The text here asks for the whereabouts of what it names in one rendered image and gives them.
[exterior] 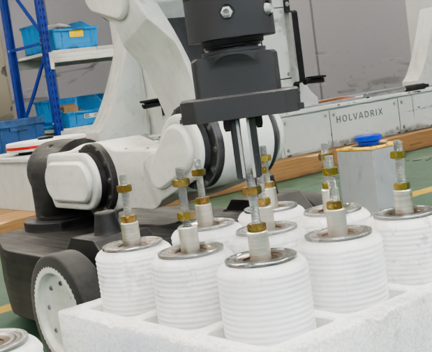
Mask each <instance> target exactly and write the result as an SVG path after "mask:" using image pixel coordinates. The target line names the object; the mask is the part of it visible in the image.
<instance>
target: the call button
mask: <svg viewBox="0 0 432 352"><path fill-rule="evenodd" d="M380 139H382V134H381V133H369V134H363V135H357V136H355V142H358V146H369V145H377V144H380Z"/></svg>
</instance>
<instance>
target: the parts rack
mask: <svg viewBox="0 0 432 352"><path fill-rule="evenodd" d="M33 1H34V6H35V10H36V19H37V24H36V22H35V21H34V19H33V18H32V16H31V15H30V14H29V12H28V11H27V9H26V8H25V7H24V6H23V4H22V2H21V1H20V0H16V2H17V3H18V5H19V6H20V8H21V9H22V10H23V12H24V13H25V15H26V16H27V17H28V18H29V20H30V21H31V23H32V24H33V25H34V27H35V28H36V30H37V31H38V33H39V39H40V42H39V43H34V44H31V45H26V46H24V47H19V48H15V41H14V36H13V28H12V23H11V18H10V10H9V5H8V0H0V11H1V19H2V24H3V32H4V36H5V42H6V49H7V54H8V63H9V67H10V76H11V80H12V85H13V93H14V98H15V107H16V111H17V118H18V119H21V118H26V117H28V116H29V113H30V111H31V106H32V104H33V100H34V98H35V95H36V91H37V88H38V84H39V81H40V77H41V73H42V71H43V68H44V69H45V77H46V83H47V91H48V96H49V100H50V109H51V114H52V122H51V123H44V126H53V127H54V130H45V136H47V135H53V136H58V135H69V134H76V133H85V135H86V133H87V132H88V131H89V129H90V128H91V127H92V125H88V126H79V127H75V128H69V129H64V128H63V123H62V118H61V109H60V105H59V96H58V91H57V82H56V78H55V72H54V70H55V67H56V66H68V65H75V64H88V63H94V62H101V61H112V59H113V55H114V49H113V45H104V46H96V47H81V48H74V49H67V50H53V51H51V45H50V37H49V32H48V27H47V18H46V14H45V5H44V0H33ZM39 45H40V46H41V47H40V48H41V50H42V53H40V54H35V55H32V56H29V57H24V58H21V59H17V54H16V52H17V51H20V50H25V49H28V48H31V47H36V46H39ZM37 68H39V71H38V75H37V78H36V83H35V86H34V88H33V93H32V95H31V99H30V101H29V106H28V108H27V112H26V111H25V106H24V98H23V93H22V85H21V80H20V72H19V71H23V70H30V69H37ZM86 136H87V135H86Z"/></svg>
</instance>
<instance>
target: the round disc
mask: <svg viewBox="0 0 432 352"><path fill-rule="evenodd" d="M78 138H87V137H86V135H85V133H76V134H69V135H58V136H53V135H47V136H42V137H38V139H33V140H25V141H21V142H14V143H10V144H7V145H6V151H7V153H8V154H14V153H18V154H19V155H27V154H31V153H32V152H33V151H34V150H35V148H37V147H38V146H39V145H41V144H43V143H44V142H48V141H51V140H58V139H78Z"/></svg>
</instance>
